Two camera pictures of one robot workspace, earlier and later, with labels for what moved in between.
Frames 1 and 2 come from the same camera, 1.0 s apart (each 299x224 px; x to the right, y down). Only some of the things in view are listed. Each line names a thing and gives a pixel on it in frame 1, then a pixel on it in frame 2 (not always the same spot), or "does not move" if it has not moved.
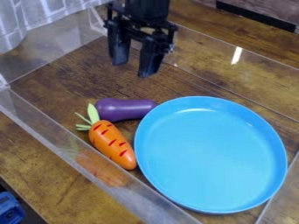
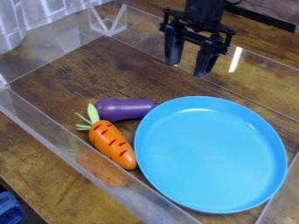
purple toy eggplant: [115, 109] does not move
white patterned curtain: [23, 14] does not move
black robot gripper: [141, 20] → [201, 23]
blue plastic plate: [216, 152] does not move
